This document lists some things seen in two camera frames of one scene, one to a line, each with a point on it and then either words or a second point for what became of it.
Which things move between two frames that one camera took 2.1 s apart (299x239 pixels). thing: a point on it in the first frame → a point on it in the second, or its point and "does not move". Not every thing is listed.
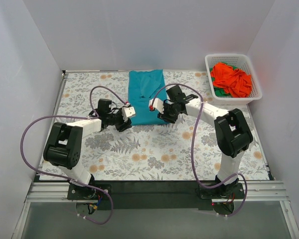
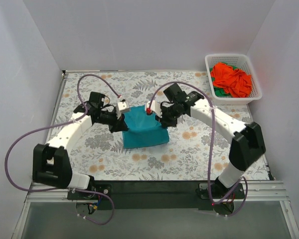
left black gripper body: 123,124 does not move
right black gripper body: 165,115 does not move
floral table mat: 184,150 does not move
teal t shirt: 143,85 → 144,130
